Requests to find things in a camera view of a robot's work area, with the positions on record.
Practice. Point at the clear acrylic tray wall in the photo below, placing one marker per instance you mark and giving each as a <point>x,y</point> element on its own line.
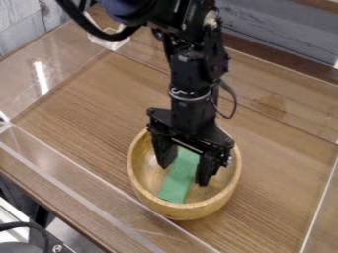
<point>75,100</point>

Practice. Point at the grey metal frame bracket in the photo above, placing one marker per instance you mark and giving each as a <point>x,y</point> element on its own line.
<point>64,241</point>

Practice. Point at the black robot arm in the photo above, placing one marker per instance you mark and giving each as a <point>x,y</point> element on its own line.
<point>189,27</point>

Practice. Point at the green rectangular block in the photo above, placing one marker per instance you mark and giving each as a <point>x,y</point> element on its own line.
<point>179,177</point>

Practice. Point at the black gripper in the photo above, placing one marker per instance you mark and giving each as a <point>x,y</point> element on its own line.
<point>187,125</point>

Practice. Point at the clear acrylic corner bracket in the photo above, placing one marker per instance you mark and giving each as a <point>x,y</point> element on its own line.
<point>111,45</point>

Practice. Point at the brown wooden bowl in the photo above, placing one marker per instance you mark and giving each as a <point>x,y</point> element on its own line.
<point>203,200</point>

